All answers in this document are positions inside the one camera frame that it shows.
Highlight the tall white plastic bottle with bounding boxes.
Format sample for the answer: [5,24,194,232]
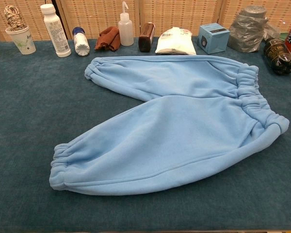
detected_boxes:
[40,4,72,58]

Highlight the rust brown cloth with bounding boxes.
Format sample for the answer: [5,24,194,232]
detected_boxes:
[94,26,121,52]

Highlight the white powder bag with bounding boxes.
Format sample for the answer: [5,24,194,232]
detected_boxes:
[155,26,197,57]

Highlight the black bottle with gold label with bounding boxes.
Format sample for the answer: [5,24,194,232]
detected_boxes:
[263,37,291,76]

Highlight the light blue fleece pants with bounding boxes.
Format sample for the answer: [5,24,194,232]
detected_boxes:
[49,55,290,198]

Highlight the bamboo folding screen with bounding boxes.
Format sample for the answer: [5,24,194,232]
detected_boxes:
[0,0,291,42]

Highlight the light blue cardboard box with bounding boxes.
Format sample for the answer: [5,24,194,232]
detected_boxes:
[198,22,231,54]

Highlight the teal table cloth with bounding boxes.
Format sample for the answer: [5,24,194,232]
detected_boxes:
[0,36,291,231]

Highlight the translucent squeeze wash bottle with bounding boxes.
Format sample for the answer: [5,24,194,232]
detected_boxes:
[118,1,134,47]

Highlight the grey garbage bag roll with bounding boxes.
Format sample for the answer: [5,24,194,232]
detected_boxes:
[227,4,281,53]

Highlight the white bottle with blue cap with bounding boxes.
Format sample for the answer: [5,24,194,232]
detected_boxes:
[72,26,91,57]

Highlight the white paper cup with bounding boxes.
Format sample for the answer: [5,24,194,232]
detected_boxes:
[5,25,36,55]

